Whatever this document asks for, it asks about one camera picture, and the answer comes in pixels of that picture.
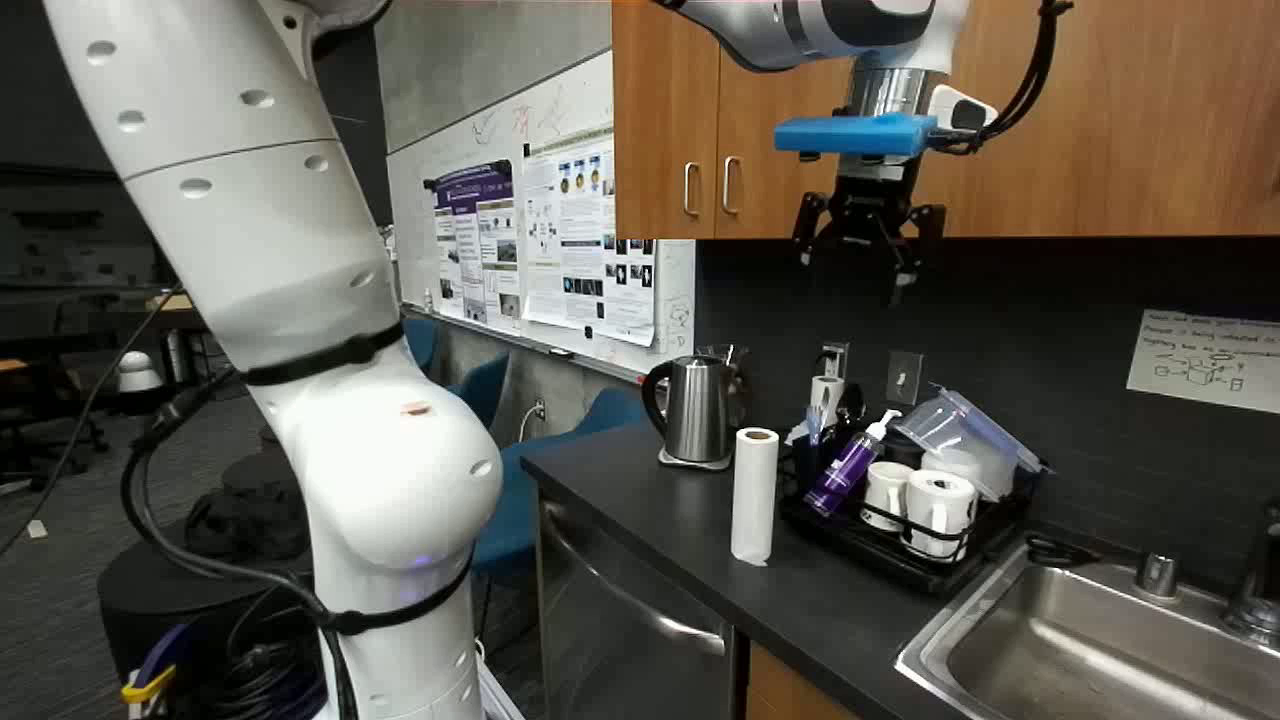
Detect purple bottle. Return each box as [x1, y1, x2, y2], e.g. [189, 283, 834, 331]
[802, 408, 903, 525]

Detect small white background lamp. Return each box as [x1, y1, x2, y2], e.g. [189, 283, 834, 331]
[118, 349, 170, 398]

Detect stainless steel dishwasher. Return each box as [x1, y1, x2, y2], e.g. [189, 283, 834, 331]
[538, 497, 739, 720]

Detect black dish drying rack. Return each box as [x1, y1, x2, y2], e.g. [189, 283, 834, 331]
[776, 426, 1054, 601]

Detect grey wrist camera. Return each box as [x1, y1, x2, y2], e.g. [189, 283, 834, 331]
[927, 84, 1001, 138]

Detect white wall outlet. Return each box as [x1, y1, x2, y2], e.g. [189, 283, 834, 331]
[883, 349, 927, 413]

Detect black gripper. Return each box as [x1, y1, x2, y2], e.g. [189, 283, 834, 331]
[792, 157, 954, 299]

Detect wooden cabinets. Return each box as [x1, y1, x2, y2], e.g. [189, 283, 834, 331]
[614, 0, 1280, 246]
[739, 638, 857, 720]

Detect silver cabinet door handle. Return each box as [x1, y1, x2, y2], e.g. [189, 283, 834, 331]
[715, 154, 744, 220]
[676, 157, 706, 224]

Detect stainless steel electric kettle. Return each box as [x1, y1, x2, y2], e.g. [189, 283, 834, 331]
[641, 353, 752, 471]

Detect wooden lower cabinets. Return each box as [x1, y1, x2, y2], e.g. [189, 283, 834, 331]
[739, 638, 857, 720]

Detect metal sink hole cap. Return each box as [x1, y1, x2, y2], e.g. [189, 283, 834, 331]
[1137, 553, 1186, 601]

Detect white paper wall note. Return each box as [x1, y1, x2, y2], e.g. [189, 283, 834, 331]
[1125, 310, 1280, 417]

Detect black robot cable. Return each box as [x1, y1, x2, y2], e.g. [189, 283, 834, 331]
[931, 0, 1076, 157]

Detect blue chair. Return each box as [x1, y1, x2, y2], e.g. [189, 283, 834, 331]
[473, 383, 651, 580]
[399, 317, 517, 433]

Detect purple poster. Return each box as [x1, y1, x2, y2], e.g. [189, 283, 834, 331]
[434, 157, 524, 326]

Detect stainless steel sink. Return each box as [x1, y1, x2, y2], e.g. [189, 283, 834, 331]
[892, 535, 1280, 720]

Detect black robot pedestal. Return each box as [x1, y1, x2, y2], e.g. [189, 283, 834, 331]
[97, 532, 336, 720]

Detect wooden upper cabinets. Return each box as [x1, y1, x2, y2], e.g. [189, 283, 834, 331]
[614, 0, 1280, 246]

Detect chrome faucet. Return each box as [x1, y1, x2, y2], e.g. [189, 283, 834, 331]
[1219, 497, 1280, 651]

